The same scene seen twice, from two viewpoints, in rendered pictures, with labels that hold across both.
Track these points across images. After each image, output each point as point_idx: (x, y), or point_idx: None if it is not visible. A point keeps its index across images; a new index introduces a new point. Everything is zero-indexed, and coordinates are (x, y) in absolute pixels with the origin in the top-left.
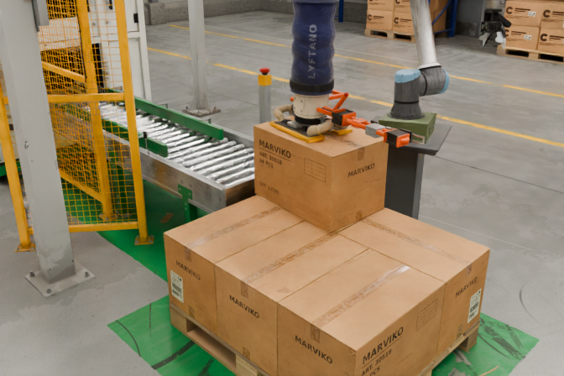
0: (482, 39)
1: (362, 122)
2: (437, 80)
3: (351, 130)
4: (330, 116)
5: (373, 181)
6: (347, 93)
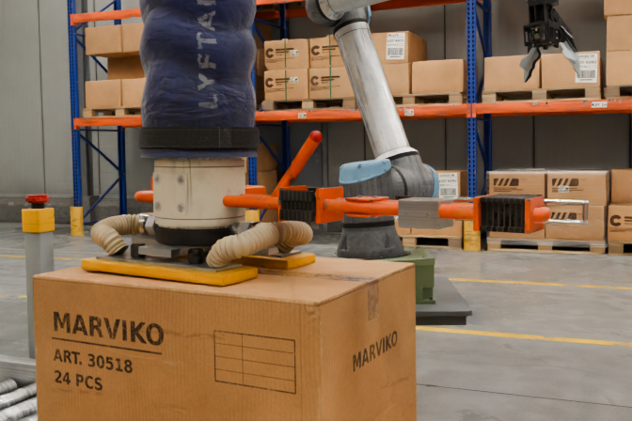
0: (523, 68)
1: (378, 198)
2: (421, 179)
3: (312, 257)
4: (270, 208)
5: (397, 384)
6: (318, 132)
